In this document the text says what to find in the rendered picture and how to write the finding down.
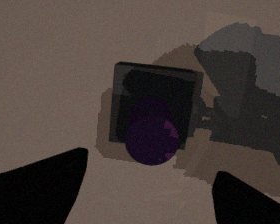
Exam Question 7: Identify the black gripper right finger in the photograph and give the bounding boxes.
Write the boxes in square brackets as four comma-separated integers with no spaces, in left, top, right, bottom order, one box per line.
[212,171,280,224]

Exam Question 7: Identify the black rectangular block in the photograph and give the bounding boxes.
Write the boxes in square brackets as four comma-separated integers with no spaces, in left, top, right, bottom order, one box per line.
[108,61,197,151]

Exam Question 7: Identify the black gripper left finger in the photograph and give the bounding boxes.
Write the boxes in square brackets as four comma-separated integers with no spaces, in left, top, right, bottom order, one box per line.
[0,148,88,224]

